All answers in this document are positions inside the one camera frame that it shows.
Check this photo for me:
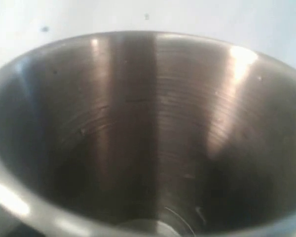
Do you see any stainless steel cup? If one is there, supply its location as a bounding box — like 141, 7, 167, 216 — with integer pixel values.
0, 31, 296, 237

